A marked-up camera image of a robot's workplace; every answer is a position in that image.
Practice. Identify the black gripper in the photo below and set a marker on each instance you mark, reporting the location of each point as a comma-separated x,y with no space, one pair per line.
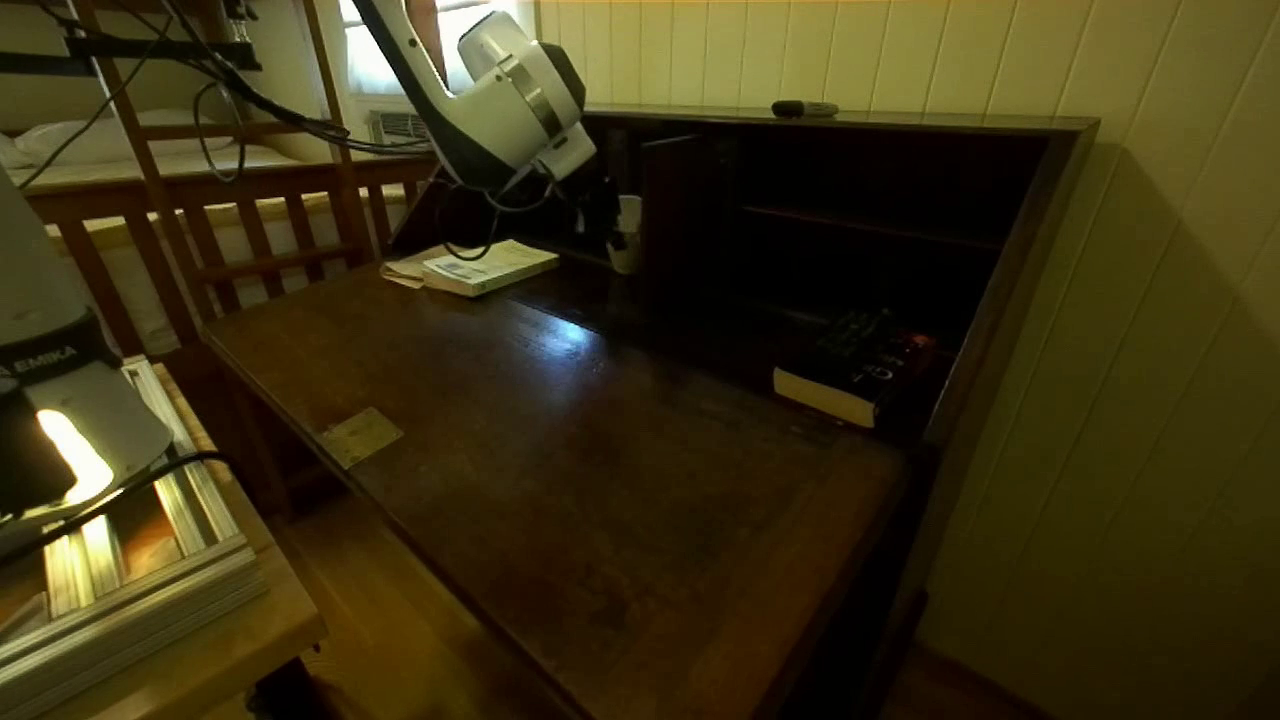
566,215

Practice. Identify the dark wooden compartment door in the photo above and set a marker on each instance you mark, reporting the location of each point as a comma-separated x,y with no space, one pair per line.
681,223

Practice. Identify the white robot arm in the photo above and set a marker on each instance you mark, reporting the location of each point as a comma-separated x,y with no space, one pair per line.
515,94

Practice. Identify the white paperback book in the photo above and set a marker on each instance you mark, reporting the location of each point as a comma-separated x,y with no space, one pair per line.
487,271

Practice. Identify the brown paper envelope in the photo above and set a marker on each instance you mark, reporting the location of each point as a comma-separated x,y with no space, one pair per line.
406,271

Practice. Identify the black grey marker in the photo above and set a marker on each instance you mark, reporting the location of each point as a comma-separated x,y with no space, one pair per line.
804,109

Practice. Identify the window air conditioner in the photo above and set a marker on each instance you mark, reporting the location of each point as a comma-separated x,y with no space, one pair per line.
395,129

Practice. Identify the dark-covered thick book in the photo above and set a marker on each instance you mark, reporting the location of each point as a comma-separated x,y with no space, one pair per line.
854,365

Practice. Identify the dark wooden secretary desk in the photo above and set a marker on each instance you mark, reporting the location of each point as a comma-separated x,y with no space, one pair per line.
602,507

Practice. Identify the wooden slatted chair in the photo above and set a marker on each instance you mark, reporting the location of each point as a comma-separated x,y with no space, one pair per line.
161,286

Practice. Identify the black horizontal metal bar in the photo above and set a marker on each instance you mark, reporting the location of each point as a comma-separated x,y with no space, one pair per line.
161,54

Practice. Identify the white mattress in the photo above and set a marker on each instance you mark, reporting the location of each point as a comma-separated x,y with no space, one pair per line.
80,140

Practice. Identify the wooden bunk bed frame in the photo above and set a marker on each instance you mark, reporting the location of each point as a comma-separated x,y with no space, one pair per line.
267,177

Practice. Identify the aluminium mounting frame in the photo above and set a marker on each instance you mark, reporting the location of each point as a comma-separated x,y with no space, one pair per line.
135,562

